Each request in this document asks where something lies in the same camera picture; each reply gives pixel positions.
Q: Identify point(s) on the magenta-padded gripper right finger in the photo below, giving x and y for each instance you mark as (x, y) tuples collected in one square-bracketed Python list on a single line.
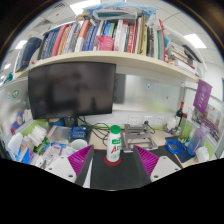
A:
[(149, 160)]

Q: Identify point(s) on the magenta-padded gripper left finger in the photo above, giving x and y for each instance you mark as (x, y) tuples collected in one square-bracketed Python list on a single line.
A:
[(78, 159)]

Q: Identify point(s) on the white drink bottle green cap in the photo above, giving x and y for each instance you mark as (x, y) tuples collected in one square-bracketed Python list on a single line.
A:
[(114, 146)]

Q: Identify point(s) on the translucent purple water bottle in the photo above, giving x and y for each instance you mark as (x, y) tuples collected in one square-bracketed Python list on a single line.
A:
[(196, 140)]

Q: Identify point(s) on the black-white diamond pattern mug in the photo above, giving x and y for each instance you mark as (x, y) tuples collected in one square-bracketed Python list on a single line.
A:
[(79, 145)]

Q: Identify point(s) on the grey metal laptop stand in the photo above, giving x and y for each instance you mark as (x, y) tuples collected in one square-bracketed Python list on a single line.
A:
[(138, 136)]

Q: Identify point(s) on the blue circuit board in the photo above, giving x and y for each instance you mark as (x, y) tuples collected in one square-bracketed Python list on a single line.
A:
[(78, 132)]

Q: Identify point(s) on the clear plastic box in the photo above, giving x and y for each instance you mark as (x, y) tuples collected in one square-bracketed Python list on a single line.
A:
[(60, 133)]

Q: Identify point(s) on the flat round red coaster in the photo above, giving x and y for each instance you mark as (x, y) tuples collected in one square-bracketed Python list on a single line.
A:
[(111, 163)]

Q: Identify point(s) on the dark blue mouse pad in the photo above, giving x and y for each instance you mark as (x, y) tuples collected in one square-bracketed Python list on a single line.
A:
[(185, 157)]

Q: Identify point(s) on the black desk mat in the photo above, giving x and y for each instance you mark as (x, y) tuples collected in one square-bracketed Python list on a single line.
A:
[(113, 176)]

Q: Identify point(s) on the white tissue stack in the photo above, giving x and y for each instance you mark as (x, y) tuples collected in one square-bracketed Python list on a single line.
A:
[(37, 135)]

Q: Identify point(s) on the crumpled white tissue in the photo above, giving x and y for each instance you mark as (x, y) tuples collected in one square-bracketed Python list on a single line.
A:
[(202, 155)]

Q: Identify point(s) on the dark wine bottle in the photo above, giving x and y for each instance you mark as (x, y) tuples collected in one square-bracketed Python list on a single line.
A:
[(180, 113)]

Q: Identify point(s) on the black computer monitor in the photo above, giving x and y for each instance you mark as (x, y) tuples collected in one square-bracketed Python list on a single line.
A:
[(71, 90)]

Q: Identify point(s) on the group photo poster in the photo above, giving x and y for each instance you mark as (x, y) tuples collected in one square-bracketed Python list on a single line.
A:
[(210, 121)]

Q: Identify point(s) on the purple pennant flag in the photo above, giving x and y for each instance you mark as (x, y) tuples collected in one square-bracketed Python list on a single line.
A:
[(202, 96)]

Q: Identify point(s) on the cream shelf with books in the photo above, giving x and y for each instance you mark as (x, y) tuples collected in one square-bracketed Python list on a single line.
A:
[(116, 56)]

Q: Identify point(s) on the ceiling lights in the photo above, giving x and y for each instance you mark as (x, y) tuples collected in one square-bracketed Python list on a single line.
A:
[(195, 40)]

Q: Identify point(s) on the white wall socket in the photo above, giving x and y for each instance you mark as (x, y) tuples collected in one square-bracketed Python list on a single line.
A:
[(148, 120), (134, 120), (160, 120)]

